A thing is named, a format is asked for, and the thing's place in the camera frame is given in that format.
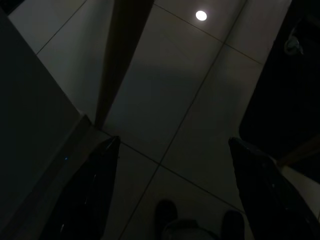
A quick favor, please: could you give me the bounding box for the black floor mat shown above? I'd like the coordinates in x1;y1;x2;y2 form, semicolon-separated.
238;0;320;161

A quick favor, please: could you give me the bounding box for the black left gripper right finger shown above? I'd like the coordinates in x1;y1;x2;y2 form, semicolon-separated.
228;136;320;240

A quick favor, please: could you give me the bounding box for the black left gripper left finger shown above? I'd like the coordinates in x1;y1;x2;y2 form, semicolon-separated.
37;136;121;240

